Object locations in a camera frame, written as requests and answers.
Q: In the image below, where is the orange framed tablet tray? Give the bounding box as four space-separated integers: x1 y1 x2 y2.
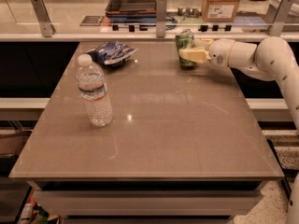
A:
106 0 156 17

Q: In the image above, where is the left metal glass bracket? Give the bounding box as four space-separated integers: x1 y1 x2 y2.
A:
30 0 56 37

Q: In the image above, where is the middle metal glass bracket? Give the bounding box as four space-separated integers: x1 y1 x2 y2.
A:
156 0 167 38

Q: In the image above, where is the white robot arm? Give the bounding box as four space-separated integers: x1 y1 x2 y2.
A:
178 36 299 131

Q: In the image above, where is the cardboard box with label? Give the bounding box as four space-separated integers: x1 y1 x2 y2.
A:
201 0 241 22

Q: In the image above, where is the green soda can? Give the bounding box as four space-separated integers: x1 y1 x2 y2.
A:
175 29 194 68

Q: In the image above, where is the right metal glass bracket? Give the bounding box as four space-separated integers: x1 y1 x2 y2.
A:
264 0 296 36

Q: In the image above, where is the clear plastic water bottle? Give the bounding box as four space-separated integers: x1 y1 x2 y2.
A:
76 54 113 127

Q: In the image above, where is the grey table with drawers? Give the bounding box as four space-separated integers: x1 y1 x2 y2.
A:
10 42 283 223

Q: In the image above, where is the metal glass bracket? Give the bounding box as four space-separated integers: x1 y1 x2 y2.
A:
156 0 167 38
30 0 56 37
264 0 296 36

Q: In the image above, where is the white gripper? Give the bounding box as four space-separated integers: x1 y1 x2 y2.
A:
178 38 235 67

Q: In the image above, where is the blue chip bag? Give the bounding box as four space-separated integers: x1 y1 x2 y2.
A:
88 41 136 67

